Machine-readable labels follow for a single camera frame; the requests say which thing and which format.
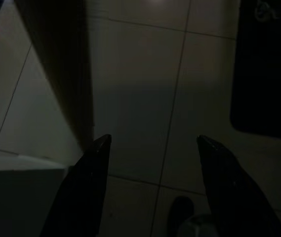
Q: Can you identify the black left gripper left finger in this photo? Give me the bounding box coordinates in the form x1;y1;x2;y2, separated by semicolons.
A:
40;134;113;237

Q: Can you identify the black floor mat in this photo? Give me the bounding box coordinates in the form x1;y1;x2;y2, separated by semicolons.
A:
230;0;281;143

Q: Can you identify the light wooden table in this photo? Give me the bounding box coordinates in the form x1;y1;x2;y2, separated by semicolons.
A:
13;0;95;151

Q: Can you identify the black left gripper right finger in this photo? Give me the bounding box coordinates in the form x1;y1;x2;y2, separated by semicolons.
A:
196;134;281;237

